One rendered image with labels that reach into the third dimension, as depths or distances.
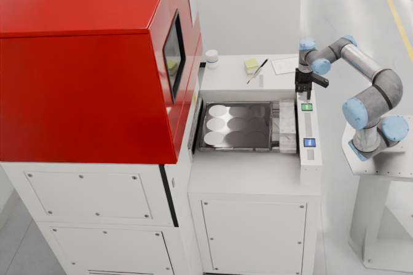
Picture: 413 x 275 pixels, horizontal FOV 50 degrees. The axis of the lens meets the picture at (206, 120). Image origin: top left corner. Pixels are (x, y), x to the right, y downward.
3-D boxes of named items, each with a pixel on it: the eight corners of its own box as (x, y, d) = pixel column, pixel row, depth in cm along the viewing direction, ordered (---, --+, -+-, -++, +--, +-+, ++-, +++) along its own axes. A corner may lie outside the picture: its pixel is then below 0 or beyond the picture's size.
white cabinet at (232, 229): (204, 280, 265) (186, 193, 211) (220, 162, 336) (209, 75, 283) (314, 286, 255) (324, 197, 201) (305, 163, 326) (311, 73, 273)
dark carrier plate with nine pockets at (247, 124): (200, 147, 222) (200, 146, 222) (208, 104, 248) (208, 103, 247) (268, 148, 217) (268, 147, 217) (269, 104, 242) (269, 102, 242)
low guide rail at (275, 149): (199, 151, 231) (198, 147, 229) (199, 148, 232) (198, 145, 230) (296, 153, 223) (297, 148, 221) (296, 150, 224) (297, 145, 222)
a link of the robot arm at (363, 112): (389, 150, 204) (393, 102, 157) (361, 167, 206) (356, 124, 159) (373, 130, 210) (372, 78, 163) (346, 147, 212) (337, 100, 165)
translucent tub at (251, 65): (247, 77, 251) (246, 67, 247) (243, 69, 257) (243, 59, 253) (260, 74, 252) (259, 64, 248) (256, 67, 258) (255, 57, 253)
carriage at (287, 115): (279, 153, 219) (279, 149, 218) (279, 106, 246) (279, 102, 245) (295, 153, 218) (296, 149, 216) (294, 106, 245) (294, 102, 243)
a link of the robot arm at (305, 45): (304, 48, 197) (295, 39, 204) (303, 68, 204) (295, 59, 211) (320, 43, 199) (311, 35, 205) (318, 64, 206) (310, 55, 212)
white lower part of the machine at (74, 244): (83, 304, 261) (33, 222, 207) (119, 195, 322) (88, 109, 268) (201, 313, 250) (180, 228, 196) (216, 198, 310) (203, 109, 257)
